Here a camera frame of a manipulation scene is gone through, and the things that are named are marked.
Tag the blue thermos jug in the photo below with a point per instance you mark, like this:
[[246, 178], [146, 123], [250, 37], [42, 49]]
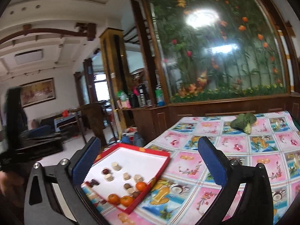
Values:
[[138, 140]]

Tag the dark red jujube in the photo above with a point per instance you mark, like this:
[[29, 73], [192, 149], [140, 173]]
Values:
[[135, 194], [105, 171], [94, 182]]

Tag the framed wall painting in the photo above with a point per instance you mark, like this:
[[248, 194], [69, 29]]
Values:
[[37, 92]]

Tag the red white cardboard tray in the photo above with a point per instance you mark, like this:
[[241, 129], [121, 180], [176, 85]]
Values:
[[133, 160]]

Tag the person's left hand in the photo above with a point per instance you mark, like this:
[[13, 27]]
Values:
[[8, 181]]

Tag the small cream pastry piece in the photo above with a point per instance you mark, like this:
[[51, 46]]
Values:
[[116, 166]]

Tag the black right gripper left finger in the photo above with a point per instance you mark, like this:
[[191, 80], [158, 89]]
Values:
[[41, 206]]

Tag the green label water bottle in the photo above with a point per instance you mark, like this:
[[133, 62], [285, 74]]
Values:
[[159, 96]]

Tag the orange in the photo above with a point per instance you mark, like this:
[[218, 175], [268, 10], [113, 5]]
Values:
[[141, 186], [114, 199], [126, 201]]

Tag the hexagonal beige cake large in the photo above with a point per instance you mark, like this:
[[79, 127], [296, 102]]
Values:
[[138, 178]]

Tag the dark wooden chair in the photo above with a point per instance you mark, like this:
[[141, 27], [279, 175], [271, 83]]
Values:
[[96, 114]]

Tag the colourful fruit print tablecloth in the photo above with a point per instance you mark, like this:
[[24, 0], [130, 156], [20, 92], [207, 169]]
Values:
[[203, 170]]

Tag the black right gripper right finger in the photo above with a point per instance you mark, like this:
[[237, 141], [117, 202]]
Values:
[[256, 203]]

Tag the green broccoli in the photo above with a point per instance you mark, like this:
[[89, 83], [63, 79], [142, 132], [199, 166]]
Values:
[[244, 122]]

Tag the round beige cake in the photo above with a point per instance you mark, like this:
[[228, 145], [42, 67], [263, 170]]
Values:
[[108, 177]]

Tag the glass flower display panel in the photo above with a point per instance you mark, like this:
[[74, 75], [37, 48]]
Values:
[[218, 49]]

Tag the black thermos flask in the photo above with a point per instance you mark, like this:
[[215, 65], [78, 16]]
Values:
[[133, 99]]

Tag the wooden low cabinet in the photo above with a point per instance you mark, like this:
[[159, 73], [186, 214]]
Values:
[[153, 121]]

